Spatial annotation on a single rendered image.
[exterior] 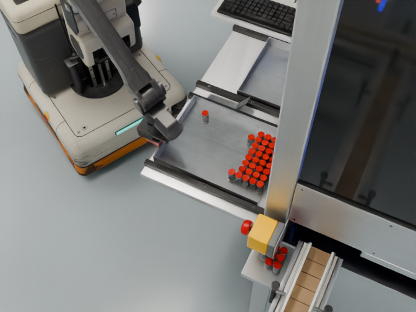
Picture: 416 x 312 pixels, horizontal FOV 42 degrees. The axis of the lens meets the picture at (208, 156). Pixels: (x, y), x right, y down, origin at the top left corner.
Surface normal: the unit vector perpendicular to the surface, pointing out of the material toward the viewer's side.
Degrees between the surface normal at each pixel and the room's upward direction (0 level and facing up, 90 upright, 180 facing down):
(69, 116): 0
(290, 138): 90
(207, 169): 0
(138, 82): 51
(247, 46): 0
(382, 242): 90
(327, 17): 90
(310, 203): 90
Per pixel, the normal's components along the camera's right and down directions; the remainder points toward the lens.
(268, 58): -0.02, -0.53
